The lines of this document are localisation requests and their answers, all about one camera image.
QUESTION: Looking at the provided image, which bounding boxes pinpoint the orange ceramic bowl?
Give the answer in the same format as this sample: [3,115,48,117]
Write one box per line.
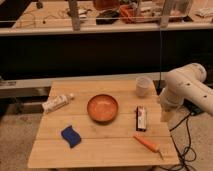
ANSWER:
[87,94,119,122]

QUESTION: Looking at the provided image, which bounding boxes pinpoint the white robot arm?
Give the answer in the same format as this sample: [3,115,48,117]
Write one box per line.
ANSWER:
[159,63,213,122]

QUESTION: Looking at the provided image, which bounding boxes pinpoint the translucent plastic cup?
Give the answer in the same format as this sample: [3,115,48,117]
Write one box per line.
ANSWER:
[136,76,152,97]

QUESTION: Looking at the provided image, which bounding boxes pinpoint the white tube with cap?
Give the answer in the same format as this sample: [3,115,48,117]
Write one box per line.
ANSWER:
[42,93,74,113]

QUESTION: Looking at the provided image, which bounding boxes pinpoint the blue sponge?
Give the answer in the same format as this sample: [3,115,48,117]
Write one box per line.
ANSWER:
[61,126,81,148]

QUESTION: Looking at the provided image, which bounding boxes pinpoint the black object on bench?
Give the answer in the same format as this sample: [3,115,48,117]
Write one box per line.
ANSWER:
[96,10,119,25]

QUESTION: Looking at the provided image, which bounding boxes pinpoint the orange object on bench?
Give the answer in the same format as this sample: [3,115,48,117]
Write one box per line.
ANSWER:
[119,5,139,23]

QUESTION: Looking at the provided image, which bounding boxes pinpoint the orange handled tool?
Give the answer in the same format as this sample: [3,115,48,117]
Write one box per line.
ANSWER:
[134,134,163,157]

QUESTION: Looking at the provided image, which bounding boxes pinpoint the grey metal post left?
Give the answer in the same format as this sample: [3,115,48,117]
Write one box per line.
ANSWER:
[68,0,80,31]

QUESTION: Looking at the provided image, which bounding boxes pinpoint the grey metal post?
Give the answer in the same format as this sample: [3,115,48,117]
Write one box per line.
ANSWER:
[68,0,80,31]
[160,0,174,28]

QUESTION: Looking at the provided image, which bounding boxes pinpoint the grey metal post right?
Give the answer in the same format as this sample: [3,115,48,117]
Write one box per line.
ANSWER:
[160,0,174,28]

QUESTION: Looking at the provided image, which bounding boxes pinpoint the black floor cables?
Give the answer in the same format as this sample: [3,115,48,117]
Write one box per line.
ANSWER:
[159,113,198,171]

